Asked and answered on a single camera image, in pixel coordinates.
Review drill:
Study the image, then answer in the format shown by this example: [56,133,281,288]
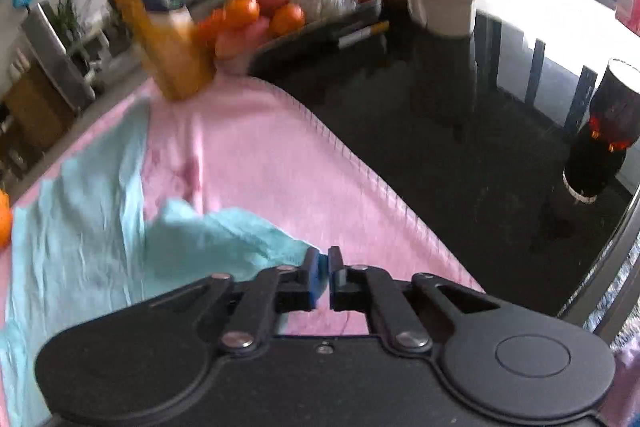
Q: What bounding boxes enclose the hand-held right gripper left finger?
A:
[132,248,321,354]

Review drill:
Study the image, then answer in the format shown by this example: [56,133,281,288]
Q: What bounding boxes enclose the white marker pen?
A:
[337,21,391,49]

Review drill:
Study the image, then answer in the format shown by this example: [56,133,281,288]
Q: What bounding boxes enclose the dark fruit tray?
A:
[249,0,387,78]

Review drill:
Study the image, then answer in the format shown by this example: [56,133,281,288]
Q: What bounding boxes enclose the pink printed blanket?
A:
[0,74,486,427]

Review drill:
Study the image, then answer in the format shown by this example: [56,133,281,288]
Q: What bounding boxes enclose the large bumpy orange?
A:
[0,189,13,250]

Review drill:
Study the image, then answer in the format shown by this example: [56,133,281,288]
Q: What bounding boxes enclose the dark drink bottle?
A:
[562,57,640,206]

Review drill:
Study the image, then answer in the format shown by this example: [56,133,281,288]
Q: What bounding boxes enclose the wooden cabinet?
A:
[2,67,76,148]

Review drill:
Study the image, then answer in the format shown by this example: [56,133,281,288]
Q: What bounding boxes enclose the pink apple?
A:
[215,17,273,60]

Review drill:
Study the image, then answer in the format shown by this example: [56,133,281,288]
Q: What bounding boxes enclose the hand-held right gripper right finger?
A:
[327,246,501,354]

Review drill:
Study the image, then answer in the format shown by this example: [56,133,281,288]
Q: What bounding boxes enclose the small leafy houseplant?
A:
[52,0,85,44]

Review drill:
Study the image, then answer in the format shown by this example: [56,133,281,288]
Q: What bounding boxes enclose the light blue t-shirt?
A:
[0,104,316,427]

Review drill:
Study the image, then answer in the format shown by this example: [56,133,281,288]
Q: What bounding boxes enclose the orange juice bottle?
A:
[92,0,216,102]

